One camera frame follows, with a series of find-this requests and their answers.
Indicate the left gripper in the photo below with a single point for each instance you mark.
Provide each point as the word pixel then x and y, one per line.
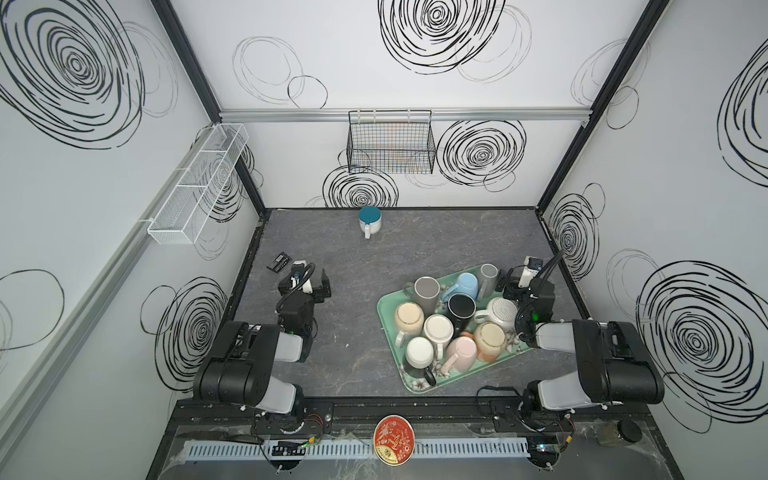
pixel 287 283

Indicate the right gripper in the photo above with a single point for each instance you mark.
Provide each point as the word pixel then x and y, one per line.
pixel 513 287

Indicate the pink mug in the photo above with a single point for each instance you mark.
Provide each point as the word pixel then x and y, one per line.
pixel 460 356

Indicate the green floral tray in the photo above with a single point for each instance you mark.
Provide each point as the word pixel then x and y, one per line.
pixel 386 310

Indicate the black and white mug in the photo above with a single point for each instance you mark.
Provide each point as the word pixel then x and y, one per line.
pixel 418 360

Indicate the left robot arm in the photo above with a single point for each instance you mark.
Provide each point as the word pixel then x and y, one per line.
pixel 238 370

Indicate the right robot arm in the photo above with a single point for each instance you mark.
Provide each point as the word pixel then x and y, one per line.
pixel 613 365

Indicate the white speckled mug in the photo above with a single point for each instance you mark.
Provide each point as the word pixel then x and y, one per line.
pixel 499 311

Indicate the light blue mug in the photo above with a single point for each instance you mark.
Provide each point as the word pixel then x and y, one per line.
pixel 466 283

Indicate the orange peach mug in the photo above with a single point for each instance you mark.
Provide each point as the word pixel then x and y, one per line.
pixel 490 340

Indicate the cream white mug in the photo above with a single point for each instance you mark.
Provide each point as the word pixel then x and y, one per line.
pixel 439 330

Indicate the beige mug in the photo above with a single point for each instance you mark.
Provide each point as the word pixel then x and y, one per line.
pixel 409 319

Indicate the teal and white mug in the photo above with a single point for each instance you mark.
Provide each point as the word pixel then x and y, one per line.
pixel 370 221

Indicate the small black device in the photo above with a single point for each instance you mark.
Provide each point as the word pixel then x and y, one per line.
pixel 280 261

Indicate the black lid jar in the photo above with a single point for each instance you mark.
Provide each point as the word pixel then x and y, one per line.
pixel 619 433

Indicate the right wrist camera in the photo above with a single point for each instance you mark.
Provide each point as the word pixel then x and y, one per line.
pixel 531 267

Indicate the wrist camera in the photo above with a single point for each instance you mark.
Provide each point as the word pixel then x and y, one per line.
pixel 531 267
pixel 300 276

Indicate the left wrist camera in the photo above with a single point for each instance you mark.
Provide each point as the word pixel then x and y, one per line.
pixel 300 276

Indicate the white wire shelf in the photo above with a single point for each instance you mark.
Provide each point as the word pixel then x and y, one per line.
pixel 190 204

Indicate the white slotted cable duct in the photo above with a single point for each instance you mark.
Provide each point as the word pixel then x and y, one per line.
pixel 342 449

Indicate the black wire basket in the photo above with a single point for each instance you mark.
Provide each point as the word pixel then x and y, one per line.
pixel 391 141

